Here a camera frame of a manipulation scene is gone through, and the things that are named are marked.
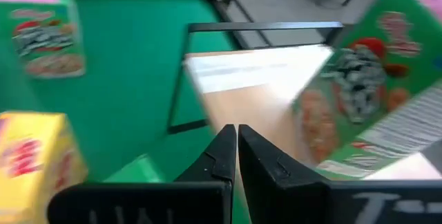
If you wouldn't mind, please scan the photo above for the green Apple Jacks cereal box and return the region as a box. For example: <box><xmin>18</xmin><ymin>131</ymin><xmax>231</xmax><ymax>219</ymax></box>
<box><xmin>0</xmin><ymin>0</ymin><xmax>86</xmax><ymax>80</ymax></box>
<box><xmin>103</xmin><ymin>153</ymin><xmax>165</xmax><ymax>183</ymax></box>
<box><xmin>291</xmin><ymin>0</ymin><xmax>442</xmax><ymax>180</ymax></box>

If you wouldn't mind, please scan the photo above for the wooden shelf with black legs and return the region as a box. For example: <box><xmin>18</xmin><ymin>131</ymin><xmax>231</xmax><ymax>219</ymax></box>
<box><xmin>166</xmin><ymin>21</ymin><xmax>442</xmax><ymax>183</ymax></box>

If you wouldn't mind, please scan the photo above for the yellow Corn Pops cereal box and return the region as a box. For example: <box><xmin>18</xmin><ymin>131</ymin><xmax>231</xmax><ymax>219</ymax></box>
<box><xmin>0</xmin><ymin>111</ymin><xmax>88</xmax><ymax>224</ymax></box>

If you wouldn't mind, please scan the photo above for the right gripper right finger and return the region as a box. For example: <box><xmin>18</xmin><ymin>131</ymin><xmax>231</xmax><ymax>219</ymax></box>
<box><xmin>238</xmin><ymin>123</ymin><xmax>442</xmax><ymax>224</ymax></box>

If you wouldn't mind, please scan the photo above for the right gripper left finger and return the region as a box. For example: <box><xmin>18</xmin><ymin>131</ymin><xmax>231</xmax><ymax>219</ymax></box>
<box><xmin>47</xmin><ymin>123</ymin><xmax>238</xmax><ymax>224</ymax></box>

